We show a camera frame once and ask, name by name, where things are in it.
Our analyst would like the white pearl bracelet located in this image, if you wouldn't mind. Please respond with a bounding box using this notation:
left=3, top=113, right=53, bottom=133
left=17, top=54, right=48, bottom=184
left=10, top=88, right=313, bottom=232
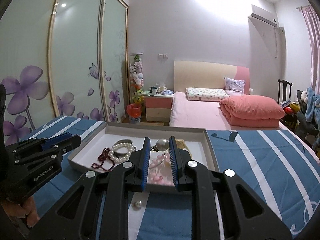
left=108, top=142, right=134, bottom=163

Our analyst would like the yellow bangle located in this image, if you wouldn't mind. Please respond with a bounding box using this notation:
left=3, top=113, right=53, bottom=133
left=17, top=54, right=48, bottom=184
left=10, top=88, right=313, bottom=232
left=175, top=139, right=193, bottom=158

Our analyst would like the person's left hand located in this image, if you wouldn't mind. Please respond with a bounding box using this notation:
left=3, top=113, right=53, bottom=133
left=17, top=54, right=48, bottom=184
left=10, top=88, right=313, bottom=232
left=1, top=196, right=40, bottom=228

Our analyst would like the blue white striped cloth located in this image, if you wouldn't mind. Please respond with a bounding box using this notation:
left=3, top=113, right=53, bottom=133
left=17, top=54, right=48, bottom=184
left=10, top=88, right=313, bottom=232
left=28, top=116, right=319, bottom=239

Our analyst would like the grey shallow tray box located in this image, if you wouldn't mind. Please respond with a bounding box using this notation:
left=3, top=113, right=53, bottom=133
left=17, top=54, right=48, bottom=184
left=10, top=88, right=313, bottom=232
left=67, top=121, right=220, bottom=194

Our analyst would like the red waste basket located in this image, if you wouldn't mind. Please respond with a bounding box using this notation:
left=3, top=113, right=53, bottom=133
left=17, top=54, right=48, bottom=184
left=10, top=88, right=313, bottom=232
left=126, top=103, right=142, bottom=124

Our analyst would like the floral sliding wardrobe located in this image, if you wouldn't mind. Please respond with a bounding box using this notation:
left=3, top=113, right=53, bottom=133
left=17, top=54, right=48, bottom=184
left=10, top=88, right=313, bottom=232
left=1, top=0, right=128, bottom=145

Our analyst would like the folded salmon duvet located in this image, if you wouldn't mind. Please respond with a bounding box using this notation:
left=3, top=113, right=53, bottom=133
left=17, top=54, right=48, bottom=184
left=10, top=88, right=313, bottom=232
left=219, top=95, right=285, bottom=128

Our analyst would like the small pearl stud earring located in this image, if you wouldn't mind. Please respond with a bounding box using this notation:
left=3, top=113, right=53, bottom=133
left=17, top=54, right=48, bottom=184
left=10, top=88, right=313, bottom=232
left=150, top=139, right=170, bottom=152

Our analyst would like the pink bed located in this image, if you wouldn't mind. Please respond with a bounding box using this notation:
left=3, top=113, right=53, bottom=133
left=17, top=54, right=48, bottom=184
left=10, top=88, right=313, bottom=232
left=169, top=91, right=286, bottom=131

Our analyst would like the pink beige nightstand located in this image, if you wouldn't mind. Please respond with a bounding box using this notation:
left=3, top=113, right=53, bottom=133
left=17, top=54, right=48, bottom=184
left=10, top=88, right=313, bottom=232
left=144, top=95, right=173, bottom=122

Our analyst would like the plush toy tower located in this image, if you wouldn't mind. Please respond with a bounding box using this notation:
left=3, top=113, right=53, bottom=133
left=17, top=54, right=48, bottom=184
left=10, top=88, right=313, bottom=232
left=129, top=53, right=144, bottom=105

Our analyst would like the blue clothing pile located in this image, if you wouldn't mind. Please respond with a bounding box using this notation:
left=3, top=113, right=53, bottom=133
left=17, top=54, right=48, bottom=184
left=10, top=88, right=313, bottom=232
left=280, top=87, right=319, bottom=152

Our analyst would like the purple patterned pillow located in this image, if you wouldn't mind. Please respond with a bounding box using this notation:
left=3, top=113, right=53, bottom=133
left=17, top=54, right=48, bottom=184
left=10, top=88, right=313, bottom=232
left=224, top=77, right=246, bottom=95

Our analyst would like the white patterned pillow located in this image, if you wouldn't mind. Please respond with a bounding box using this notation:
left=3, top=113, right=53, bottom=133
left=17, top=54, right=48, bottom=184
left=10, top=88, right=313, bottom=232
left=186, top=87, right=229, bottom=102

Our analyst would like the dark wooden chair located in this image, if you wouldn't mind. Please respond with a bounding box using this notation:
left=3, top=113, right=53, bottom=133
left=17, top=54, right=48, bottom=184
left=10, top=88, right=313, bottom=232
left=277, top=79, right=293, bottom=103

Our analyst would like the beige pink headboard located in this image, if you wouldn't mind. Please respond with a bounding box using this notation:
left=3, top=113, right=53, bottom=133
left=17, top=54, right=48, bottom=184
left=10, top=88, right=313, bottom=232
left=174, top=61, right=250, bottom=94

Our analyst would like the white air conditioner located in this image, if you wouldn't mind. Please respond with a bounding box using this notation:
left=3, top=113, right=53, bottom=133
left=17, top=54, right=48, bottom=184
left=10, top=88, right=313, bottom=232
left=251, top=5, right=278, bottom=27

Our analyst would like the pink curtain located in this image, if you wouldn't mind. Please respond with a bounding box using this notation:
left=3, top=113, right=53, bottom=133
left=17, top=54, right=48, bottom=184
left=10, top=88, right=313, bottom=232
left=296, top=5, right=319, bottom=93

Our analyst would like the dark red bead necklace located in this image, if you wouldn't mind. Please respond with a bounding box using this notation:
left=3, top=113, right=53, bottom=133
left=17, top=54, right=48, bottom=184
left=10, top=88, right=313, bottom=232
left=90, top=147, right=116, bottom=170

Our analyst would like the pink bead bracelet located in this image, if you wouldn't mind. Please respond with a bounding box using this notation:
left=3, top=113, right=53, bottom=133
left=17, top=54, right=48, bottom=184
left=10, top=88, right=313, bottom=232
left=147, top=154, right=173, bottom=184

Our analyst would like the white wall switch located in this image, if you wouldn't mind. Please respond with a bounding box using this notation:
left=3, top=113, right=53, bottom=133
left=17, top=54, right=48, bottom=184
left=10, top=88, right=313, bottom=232
left=158, top=54, right=169, bottom=60

